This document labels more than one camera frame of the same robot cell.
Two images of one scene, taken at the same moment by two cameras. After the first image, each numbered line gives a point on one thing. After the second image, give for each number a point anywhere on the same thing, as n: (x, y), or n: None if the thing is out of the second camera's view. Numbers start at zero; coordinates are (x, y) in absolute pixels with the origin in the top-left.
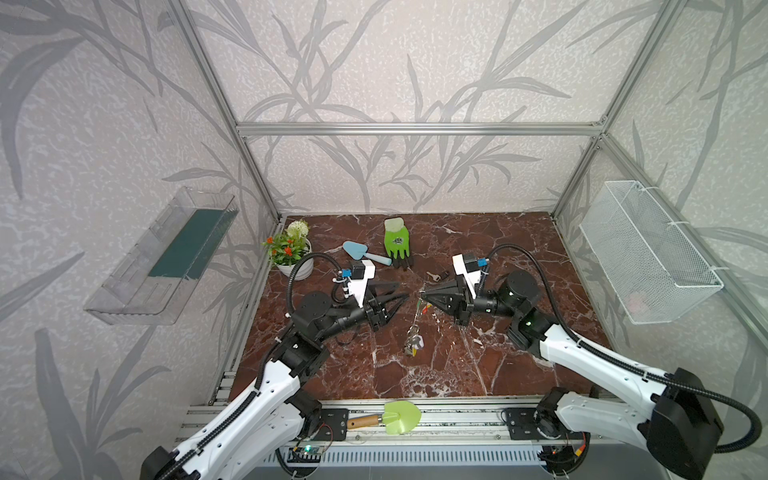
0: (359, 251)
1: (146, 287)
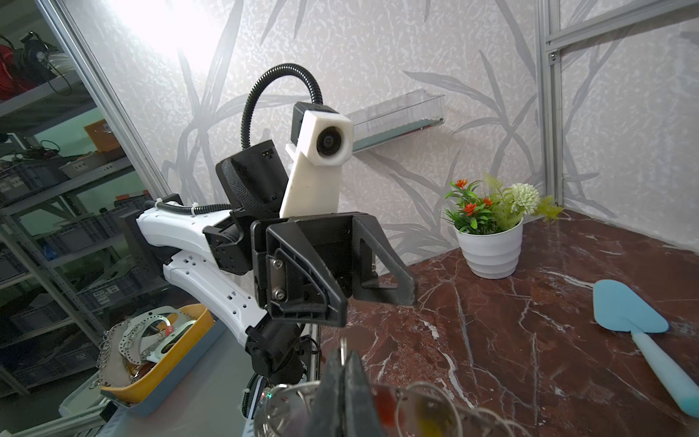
0: (617, 307)
1: (397, 117)
